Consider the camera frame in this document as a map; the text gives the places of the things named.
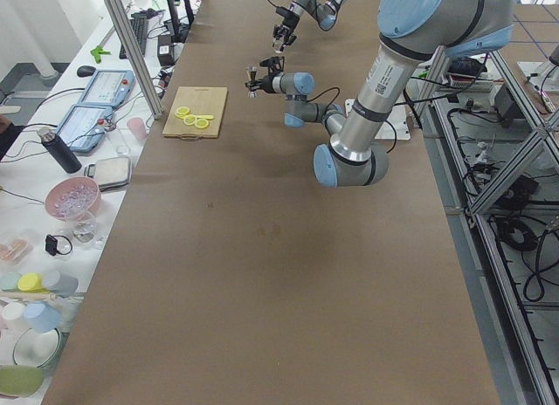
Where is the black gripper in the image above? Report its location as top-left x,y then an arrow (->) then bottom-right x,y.
273,13 -> 299,50
245,75 -> 276,93

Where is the steel double jigger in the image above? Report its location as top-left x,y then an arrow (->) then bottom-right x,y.
246,65 -> 258,98

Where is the clear glass cup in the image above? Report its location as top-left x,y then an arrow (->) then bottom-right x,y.
273,38 -> 285,54

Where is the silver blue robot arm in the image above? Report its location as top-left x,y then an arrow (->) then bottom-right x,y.
245,0 -> 515,187
273,0 -> 347,53

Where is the pink plastic cup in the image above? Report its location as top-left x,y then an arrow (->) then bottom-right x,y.
127,117 -> 148,141

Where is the grey cup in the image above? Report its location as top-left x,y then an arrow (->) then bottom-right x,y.
42,270 -> 79,297

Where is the yellow cup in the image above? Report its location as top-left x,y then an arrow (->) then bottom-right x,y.
17,272 -> 46,293

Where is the green cup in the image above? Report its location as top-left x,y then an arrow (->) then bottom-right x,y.
0,271 -> 22,292

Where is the light blue cup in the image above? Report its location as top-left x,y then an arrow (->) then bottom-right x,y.
23,301 -> 62,333

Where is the bamboo cutting board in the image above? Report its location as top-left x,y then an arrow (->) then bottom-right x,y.
162,86 -> 228,140

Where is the lemon slice near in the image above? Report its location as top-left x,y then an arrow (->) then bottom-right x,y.
194,119 -> 210,129

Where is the lemon slice middle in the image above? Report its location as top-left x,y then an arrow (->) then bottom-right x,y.
183,114 -> 197,126

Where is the black keyboard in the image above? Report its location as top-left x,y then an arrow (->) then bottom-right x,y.
128,13 -> 148,56

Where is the upper blue teach pendant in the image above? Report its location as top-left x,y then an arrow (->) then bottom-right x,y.
79,70 -> 135,108

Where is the blue teach pendant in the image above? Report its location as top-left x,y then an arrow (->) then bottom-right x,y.
56,104 -> 114,154
79,70 -> 135,108

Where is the silver rectangular tray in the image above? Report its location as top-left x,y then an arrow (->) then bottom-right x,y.
84,156 -> 133,191

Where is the black computer mouse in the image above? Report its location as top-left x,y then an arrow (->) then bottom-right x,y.
76,65 -> 96,78

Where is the lower blue teach pendant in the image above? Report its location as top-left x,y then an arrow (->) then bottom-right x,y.
56,104 -> 114,154

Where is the black water bottle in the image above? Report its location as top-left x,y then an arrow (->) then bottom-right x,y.
37,127 -> 82,174

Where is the pink bowl with ice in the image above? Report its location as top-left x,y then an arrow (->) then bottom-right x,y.
45,176 -> 101,221

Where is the empty wine glass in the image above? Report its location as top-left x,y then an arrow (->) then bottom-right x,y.
65,209 -> 98,244

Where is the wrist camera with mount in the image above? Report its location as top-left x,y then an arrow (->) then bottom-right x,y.
275,6 -> 294,19

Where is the aluminium frame post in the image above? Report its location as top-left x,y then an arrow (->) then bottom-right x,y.
104,0 -> 163,120

